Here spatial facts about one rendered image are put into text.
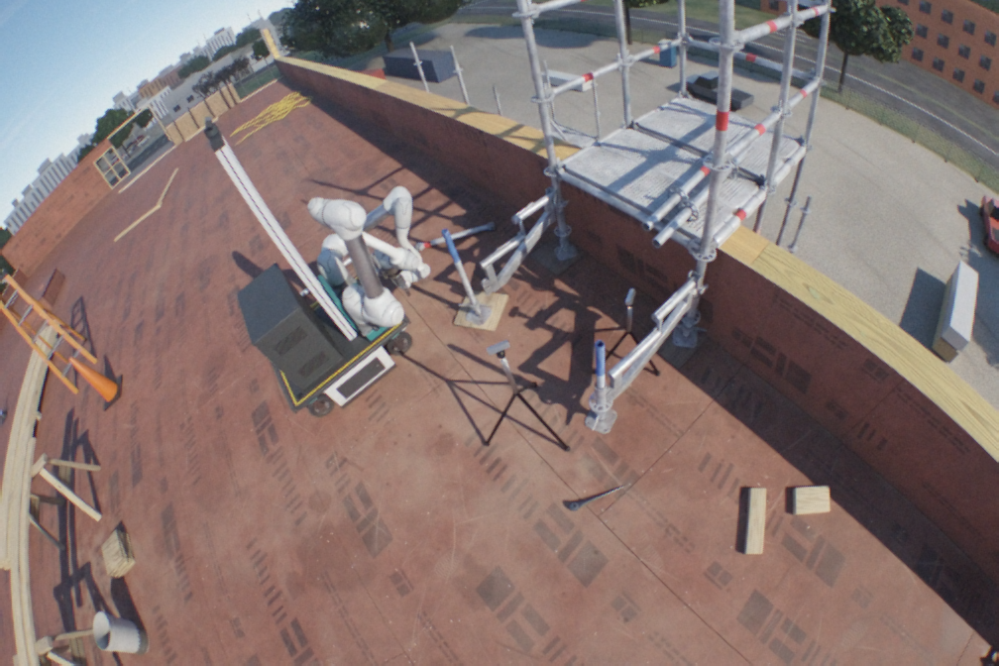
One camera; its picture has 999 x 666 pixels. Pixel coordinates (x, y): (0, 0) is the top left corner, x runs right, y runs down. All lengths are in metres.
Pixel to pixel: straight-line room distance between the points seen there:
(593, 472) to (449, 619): 1.07
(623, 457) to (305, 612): 2.00
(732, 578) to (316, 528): 2.26
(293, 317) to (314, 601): 1.62
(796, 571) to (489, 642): 1.53
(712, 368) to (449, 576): 1.84
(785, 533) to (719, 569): 0.39
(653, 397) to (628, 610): 1.16
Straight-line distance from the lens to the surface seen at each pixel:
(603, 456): 2.24
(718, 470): 2.29
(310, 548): 2.67
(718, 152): 1.69
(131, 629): 3.79
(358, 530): 2.50
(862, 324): 2.13
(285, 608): 2.76
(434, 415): 2.51
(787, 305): 2.10
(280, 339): 2.34
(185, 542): 3.50
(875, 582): 2.63
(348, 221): 1.90
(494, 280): 2.66
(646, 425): 2.31
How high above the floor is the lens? 2.13
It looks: 47 degrees down
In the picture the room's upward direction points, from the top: 18 degrees counter-clockwise
